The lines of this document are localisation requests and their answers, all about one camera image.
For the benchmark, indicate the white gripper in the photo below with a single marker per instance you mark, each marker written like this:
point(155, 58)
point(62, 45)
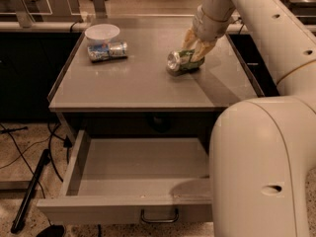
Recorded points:
point(206, 29)

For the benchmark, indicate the green soda can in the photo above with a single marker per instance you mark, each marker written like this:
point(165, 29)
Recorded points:
point(181, 61)

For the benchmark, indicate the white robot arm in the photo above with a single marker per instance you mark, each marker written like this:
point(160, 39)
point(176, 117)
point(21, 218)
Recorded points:
point(262, 149)

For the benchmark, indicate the grey cabinet with top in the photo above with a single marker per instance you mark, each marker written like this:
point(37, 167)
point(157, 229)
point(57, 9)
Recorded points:
point(141, 83)

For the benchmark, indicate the blue silver crushed can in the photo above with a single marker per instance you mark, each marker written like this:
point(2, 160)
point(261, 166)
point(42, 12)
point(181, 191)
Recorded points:
point(107, 51)

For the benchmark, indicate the open grey top drawer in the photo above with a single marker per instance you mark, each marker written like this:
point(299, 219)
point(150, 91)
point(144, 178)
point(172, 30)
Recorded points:
point(109, 181)

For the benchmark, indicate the white bowl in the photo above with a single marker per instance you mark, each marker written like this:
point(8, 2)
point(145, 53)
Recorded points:
point(102, 33)

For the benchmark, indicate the background desk left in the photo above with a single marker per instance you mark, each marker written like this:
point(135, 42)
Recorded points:
point(41, 10)

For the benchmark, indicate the black bar on floor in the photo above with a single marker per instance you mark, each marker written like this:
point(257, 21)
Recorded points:
point(18, 223)

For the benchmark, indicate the black drawer handle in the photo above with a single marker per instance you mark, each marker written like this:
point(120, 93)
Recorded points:
point(152, 216)

